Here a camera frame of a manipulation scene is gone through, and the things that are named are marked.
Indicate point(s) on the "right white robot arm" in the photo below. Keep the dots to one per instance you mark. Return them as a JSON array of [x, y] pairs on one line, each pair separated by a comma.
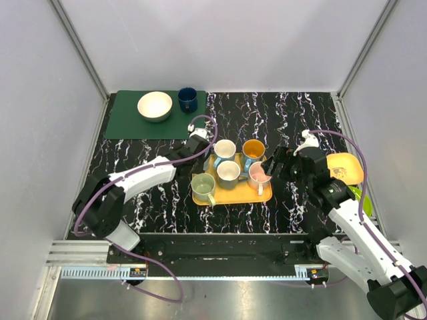
[[393, 285]]

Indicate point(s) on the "pink mug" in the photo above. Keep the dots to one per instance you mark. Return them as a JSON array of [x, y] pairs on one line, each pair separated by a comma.
[[258, 179]]

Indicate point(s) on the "white interior grey mug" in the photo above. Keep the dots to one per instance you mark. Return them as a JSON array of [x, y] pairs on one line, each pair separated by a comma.
[[230, 174]]

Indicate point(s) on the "white mug blue handle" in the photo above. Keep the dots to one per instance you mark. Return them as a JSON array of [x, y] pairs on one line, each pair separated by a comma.
[[224, 150]]

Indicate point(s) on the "lime green plate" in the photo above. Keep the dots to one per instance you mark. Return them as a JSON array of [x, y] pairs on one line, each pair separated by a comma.
[[367, 204]]

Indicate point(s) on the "dark green mat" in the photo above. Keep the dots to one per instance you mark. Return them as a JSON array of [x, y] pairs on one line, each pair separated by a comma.
[[125, 122]]

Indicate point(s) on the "light green mug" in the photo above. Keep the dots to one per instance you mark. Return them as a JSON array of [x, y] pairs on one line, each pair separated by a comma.
[[203, 188]]

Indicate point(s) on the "orange plastic tray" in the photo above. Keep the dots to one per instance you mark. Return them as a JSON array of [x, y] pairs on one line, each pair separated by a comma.
[[244, 192]]

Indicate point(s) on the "yellow square plate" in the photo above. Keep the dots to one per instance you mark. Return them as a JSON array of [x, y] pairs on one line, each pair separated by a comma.
[[345, 167]]

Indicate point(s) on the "cream bowl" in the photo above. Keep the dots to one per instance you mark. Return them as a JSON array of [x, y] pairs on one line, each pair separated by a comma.
[[155, 106]]

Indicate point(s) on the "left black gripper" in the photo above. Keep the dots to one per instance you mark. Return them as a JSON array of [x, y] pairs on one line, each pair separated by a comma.
[[203, 157]]

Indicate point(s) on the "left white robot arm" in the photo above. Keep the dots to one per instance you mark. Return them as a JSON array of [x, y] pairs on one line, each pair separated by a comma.
[[103, 196]]

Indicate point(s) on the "orange interior blue mug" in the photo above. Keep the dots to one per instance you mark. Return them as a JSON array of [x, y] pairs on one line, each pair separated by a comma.
[[252, 151]]

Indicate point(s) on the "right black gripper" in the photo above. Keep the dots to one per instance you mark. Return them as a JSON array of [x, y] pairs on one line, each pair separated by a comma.
[[283, 155]]

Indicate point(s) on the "dark blue mug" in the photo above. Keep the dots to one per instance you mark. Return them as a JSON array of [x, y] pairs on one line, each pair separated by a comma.
[[187, 98]]

